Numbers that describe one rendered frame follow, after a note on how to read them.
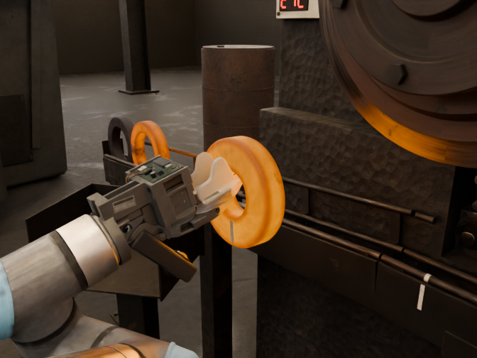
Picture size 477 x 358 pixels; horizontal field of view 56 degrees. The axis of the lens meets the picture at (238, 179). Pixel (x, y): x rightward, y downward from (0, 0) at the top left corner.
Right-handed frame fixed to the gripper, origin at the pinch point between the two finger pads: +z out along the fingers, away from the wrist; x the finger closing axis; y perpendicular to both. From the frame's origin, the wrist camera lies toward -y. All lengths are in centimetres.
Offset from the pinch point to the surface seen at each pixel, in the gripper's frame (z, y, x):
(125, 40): 263, -62, 631
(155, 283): -11.2, -21.0, 18.3
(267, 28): 610, -140, 703
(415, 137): 18.9, 1.0, -15.6
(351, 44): 13.9, 14.9, -10.7
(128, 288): -15.5, -20.2, 20.4
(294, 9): 36.0, 14.8, 20.8
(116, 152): 15, -23, 94
